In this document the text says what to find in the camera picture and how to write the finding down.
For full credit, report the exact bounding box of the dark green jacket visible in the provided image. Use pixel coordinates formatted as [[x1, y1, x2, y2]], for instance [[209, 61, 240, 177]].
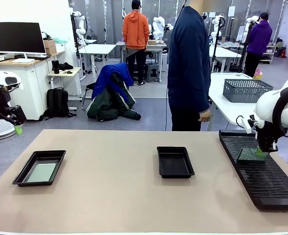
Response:
[[86, 73, 142, 122]]

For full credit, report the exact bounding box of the small white side table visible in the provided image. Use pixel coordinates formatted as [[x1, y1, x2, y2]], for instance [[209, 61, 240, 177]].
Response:
[[47, 67, 83, 111]]

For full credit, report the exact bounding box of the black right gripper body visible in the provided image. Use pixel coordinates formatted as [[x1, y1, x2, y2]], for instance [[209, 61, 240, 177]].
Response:
[[256, 121, 279, 153]]

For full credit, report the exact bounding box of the navy person's right hand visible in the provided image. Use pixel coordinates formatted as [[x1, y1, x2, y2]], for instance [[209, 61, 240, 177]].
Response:
[[197, 109, 212, 122]]

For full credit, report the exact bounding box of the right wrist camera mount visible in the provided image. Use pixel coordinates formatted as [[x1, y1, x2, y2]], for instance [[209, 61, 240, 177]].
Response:
[[241, 114, 257, 135]]

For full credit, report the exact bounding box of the white storage bin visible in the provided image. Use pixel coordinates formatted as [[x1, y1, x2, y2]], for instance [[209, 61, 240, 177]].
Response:
[[54, 38, 68, 53]]

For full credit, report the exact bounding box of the large white table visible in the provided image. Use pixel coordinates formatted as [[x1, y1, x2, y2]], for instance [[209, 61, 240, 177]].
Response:
[[209, 72, 288, 132]]

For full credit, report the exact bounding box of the white desk wooden top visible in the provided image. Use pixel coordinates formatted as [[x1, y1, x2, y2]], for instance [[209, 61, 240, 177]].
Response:
[[0, 51, 66, 121]]

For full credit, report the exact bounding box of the black backpack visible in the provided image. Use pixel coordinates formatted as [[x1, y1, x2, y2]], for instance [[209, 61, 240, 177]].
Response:
[[44, 87, 76, 120]]

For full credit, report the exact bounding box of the person in navy jacket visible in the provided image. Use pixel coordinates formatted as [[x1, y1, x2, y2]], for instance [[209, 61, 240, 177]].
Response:
[[167, 0, 212, 132]]

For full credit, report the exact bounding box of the navy-sleeved right forearm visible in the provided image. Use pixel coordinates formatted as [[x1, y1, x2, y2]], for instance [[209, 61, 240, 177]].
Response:
[[197, 90, 211, 114]]

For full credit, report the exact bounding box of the wooden shelf unit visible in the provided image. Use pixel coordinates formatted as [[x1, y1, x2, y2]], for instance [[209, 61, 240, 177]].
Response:
[[259, 45, 277, 65]]

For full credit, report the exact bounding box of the black tripod stand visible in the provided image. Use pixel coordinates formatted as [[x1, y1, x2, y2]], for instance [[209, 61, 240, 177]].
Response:
[[239, 22, 254, 73], [70, 10, 80, 59], [211, 17, 224, 73]]

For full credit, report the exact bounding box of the person in orange hoodie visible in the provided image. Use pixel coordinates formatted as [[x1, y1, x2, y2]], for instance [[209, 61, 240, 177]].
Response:
[[122, 0, 150, 86]]

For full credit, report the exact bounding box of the white table with boxes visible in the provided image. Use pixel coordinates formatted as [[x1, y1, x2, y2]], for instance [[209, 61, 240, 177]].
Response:
[[116, 40, 168, 83]]

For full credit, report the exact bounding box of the black keyboard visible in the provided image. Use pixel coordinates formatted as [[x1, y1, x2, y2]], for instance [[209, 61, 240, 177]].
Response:
[[14, 54, 51, 61]]

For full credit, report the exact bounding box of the grey step stool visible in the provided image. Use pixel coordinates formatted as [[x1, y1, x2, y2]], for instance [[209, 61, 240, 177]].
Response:
[[145, 63, 161, 83]]

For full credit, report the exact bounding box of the black slotted rack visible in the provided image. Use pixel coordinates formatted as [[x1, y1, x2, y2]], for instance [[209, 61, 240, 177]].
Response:
[[218, 129, 288, 211]]

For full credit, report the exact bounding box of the black plastic ESD tray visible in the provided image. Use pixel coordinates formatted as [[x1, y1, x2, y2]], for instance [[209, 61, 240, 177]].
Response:
[[12, 150, 67, 187], [156, 146, 195, 179]]

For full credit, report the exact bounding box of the person in purple hoodie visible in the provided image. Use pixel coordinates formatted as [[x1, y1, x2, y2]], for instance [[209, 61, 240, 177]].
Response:
[[244, 12, 273, 78]]

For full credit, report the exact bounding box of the grey plastic basket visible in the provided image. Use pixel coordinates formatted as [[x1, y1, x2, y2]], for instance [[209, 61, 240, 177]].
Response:
[[222, 78, 274, 103]]

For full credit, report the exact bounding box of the white height-adjustable table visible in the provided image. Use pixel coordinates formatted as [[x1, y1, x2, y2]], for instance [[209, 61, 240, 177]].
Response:
[[78, 44, 117, 79]]

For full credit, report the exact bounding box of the white air purifier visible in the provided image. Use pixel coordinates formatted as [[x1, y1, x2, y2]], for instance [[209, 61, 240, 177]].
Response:
[[0, 107, 19, 141]]

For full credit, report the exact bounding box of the white workbench table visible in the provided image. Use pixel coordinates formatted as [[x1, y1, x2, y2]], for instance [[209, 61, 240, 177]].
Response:
[[209, 45, 242, 73]]

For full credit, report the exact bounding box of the white-framed computer monitor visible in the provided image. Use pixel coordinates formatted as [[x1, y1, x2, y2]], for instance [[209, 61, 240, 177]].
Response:
[[0, 22, 47, 64]]

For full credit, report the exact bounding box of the black folding chair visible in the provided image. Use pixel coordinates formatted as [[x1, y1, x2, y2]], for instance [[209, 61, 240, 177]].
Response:
[[81, 82, 97, 111]]

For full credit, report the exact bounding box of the blue jacket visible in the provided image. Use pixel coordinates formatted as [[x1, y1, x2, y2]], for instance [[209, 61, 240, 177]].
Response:
[[92, 63, 134, 101]]

